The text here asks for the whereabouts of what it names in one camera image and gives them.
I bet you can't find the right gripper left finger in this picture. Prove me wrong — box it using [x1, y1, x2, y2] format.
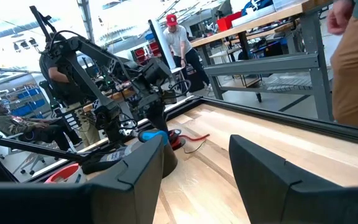
[0, 135, 165, 224]

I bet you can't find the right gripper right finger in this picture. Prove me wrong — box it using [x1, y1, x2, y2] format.
[228, 134, 358, 224]

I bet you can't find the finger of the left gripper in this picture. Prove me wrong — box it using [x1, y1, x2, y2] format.
[147, 105, 170, 133]

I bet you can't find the black cord spool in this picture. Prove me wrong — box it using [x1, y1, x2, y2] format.
[166, 128, 186, 151]

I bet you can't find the red cord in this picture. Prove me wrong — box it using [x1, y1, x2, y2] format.
[170, 133, 211, 155]

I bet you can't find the red tape dispenser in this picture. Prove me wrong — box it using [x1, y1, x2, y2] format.
[44, 162, 87, 184]

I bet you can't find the shelf with red bins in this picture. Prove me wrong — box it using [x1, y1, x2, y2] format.
[131, 40, 163, 65]

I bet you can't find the black office chair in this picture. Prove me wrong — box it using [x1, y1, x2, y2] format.
[4, 124, 83, 175]

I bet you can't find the person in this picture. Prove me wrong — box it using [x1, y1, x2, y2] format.
[162, 14, 213, 91]
[39, 32, 101, 147]
[326, 0, 358, 131]
[0, 99, 83, 153]

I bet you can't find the red plastic bin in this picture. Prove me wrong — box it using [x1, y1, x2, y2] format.
[216, 11, 242, 32]

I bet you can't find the shelf with blue bins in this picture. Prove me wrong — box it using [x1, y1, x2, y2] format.
[3, 82, 52, 121]

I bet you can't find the grey metal workbench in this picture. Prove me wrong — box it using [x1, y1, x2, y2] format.
[191, 0, 335, 122]

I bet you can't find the person's hand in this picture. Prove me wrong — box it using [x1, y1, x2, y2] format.
[326, 0, 354, 35]

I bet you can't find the blue-handled screwdriver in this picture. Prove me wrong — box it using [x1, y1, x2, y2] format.
[137, 129, 170, 144]

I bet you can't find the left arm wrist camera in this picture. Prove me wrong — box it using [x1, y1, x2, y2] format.
[141, 57, 172, 85]

